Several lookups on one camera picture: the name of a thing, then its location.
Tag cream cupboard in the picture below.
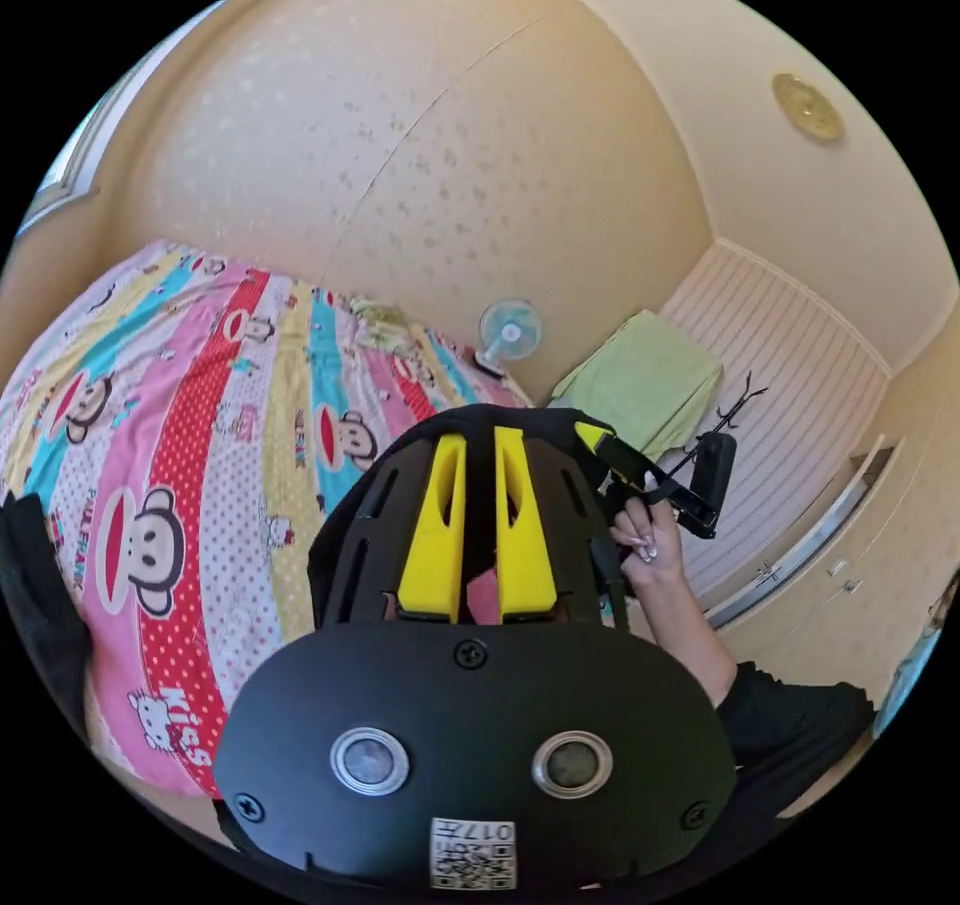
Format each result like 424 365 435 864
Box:
703 364 960 700

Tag person's right forearm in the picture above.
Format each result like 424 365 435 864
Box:
628 574 742 708

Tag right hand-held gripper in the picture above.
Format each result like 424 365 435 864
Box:
573 421 720 540

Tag bed with cartoon print sheet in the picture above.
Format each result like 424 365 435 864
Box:
0 237 538 803

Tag round ceiling lamp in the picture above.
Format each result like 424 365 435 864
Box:
770 70 847 144

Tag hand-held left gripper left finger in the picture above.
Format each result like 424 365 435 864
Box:
396 432 468 623

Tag person's body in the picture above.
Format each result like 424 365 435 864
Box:
712 661 880 824

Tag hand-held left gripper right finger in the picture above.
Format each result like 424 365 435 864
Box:
494 426 559 624

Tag green towel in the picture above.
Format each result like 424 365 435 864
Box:
549 309 726 465

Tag black pants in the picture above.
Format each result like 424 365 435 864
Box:
305 403 628 630

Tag small blue table fan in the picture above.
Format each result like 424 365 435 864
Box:
476 297 543 383

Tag person's right hand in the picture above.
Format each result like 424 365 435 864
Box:
609 494 685 600

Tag black coat rack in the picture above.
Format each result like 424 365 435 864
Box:
713 370 772 430

